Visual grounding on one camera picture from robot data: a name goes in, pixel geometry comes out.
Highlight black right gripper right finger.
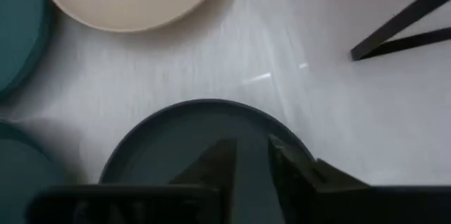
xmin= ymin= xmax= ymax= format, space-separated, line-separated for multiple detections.
xmin=266 ymin=134 xmax=371 ymax=224

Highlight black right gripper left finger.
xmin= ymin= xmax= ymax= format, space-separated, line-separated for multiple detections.
xmin=168 ymin=138 xmax=238 ymax=224

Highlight dark grey-blue plate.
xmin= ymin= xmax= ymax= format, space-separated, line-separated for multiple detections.
xmin=98 ymin=98 xmax=316 ymax=224

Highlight large teal plate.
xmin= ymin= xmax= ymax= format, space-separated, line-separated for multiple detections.
xmin=0 ymin=0 xmax=52 ymax=100

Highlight black metal stand legs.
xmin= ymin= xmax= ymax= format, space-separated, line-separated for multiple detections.
xmin=350 ymin=0 xmax=451 ymax=62

